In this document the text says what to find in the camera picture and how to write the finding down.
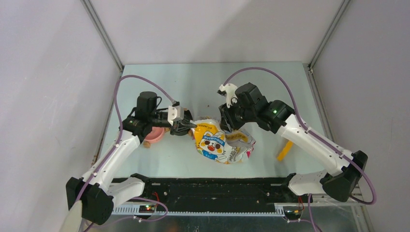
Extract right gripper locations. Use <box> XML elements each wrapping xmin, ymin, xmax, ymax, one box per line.
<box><xmin>218</xmin><ymin>98</ymin><xmax>256</xmax><ymax>133</ymax></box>

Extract aluminium frame rail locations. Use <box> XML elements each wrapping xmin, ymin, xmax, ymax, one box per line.
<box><xmin>73</xmin><ymin>182</ymin><xmax>366</xmax><ymax>218</ymax></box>

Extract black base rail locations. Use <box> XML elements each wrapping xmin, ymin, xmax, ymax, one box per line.
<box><xmin>132</xmin><ymin>174</ymin><xmax>308</xmax><ymax>213</ymax></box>

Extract pink cat bowl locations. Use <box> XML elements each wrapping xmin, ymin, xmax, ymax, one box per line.
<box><xmin>145</xmin><ymin>127</ymin><xmax>165</xmax><ymax>144</ymax></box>

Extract black pet bowl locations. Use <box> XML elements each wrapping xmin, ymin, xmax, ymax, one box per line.
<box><xmin>170</xmin><ymin>110</ymin><xmax>193</xmax><ymax>136</ymax></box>

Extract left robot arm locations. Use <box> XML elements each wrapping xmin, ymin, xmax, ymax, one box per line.
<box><xmin>65</xmin><ymin>91</ymin><xmax>195</xmax><ymax>225</ymax></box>

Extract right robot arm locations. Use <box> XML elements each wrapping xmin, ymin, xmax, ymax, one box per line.
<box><xmin>218</xmin><ymin>83</ymin><xmax>368</xmax><ymax>202</ymax></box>

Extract yellow plastic scoop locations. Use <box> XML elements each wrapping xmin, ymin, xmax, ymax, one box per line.
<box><xmin>277</xmin><ymin>140</ymin><xmax>293</xmax><ymax>161</ymax></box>

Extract cat food bag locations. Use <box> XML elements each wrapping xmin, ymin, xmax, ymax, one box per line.
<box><xmin>191</xmin><ymin>118</ymin><xmax>256</xmax><ymax>164</ymax></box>

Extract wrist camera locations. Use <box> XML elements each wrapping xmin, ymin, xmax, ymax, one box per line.
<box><xmin>167</xmin><ymin>101</ymin><xmax>184</xmax><ymax>127</ymax></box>
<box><xmin>218</xmin><ymin>83</ymin><xmax>238</xmax><ymax>108</ymax></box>

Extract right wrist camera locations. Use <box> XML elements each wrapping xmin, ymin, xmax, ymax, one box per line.
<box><xmin>218</xmin><ymin>83</ymin><xmax>238</xmax><ymax>108</ymax></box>

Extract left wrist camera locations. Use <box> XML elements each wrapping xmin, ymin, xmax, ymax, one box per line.
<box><xmin>167</xmin><ymin>101</ymin><xmax>184</xmax><ymax>127</ymax></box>

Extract wooden bowl stand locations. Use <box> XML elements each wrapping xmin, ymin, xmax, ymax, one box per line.
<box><xmin>143</xmin><ymin>129</ymin><xmax>194</xmax><ymax>148</ymax></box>

